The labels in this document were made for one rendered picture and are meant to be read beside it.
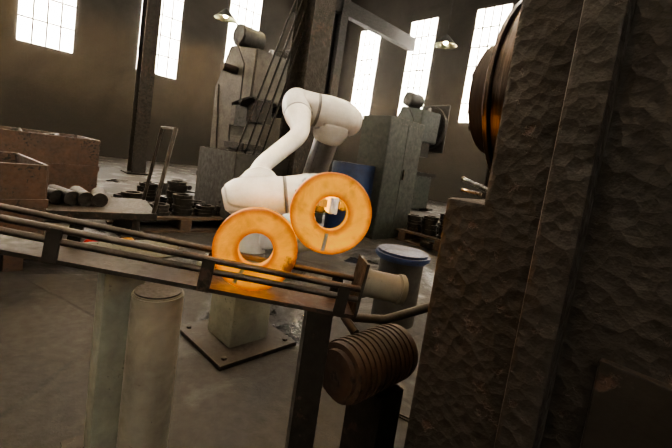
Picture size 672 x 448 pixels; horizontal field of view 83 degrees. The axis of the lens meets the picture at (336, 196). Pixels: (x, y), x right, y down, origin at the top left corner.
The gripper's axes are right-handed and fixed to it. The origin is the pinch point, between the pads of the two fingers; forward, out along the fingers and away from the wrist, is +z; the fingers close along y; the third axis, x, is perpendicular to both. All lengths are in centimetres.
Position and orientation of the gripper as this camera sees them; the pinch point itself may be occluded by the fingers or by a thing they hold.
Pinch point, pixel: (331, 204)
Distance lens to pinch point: 71.7
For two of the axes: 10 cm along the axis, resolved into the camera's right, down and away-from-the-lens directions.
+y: -9.8, -1.3, -1.7
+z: 1.6, 0.8, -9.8
